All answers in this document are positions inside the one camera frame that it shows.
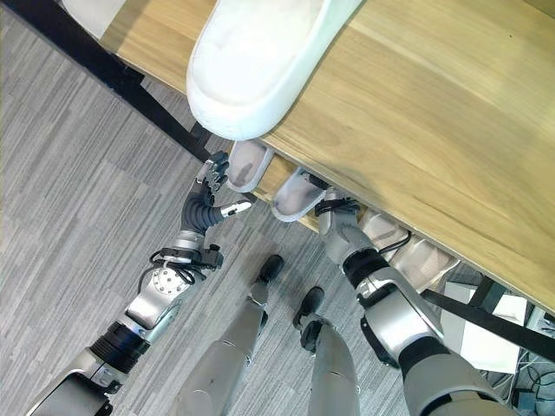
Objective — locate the white cardboard box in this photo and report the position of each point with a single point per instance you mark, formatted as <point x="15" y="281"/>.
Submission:
<point x="481" y="338"/>

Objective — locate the black rack frame bar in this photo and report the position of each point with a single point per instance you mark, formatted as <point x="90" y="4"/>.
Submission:
<point x="477" y="316"/>
<point x="117" y="78"/>

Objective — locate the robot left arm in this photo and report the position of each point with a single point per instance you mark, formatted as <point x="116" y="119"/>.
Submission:
<point x="152" y="299"/>

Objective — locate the robot leg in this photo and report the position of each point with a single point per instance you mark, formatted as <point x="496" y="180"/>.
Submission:
<point x="334" y="372"/>
<point x="225" y="364"/>

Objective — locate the large white foam slipper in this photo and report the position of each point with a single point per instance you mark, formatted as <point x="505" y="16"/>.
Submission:
<point x="256" y="69"/>

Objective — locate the robot left leg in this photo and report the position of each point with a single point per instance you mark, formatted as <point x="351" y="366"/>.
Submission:
<point x="225" y="364"/>

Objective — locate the grey translucent slipper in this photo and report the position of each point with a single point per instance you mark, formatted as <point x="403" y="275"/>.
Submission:
<point x="247" y="167"/>
<point x="295" y="197"/>

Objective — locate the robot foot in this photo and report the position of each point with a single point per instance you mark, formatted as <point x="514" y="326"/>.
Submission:
<point x="311" y="303"/>
<point x="272" y="266"/>

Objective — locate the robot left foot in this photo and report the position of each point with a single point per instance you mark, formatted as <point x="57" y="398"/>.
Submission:
<point x="272" y="266"/>

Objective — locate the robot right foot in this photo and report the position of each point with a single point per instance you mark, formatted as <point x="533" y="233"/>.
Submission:
<point x="311" y="303"/>

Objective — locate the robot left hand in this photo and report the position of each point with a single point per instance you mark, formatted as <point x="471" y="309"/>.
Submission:
<point x="198" y="212"/>

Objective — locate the beige slipper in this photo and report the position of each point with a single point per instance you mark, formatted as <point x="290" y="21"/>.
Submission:
<point x="381" y="227"/>
<point x="427" y="260"/>

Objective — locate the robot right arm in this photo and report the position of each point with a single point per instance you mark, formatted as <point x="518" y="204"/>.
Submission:
<point x="390" y="312"/>

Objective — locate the small white box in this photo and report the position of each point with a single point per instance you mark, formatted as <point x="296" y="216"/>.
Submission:
<point x="513" y="305"/>

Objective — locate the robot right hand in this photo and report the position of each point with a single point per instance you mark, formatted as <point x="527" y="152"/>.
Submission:
<point x="331" y="194"/>

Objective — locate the robot right leg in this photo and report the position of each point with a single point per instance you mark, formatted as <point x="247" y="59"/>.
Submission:
<point x="334" y="372"/>

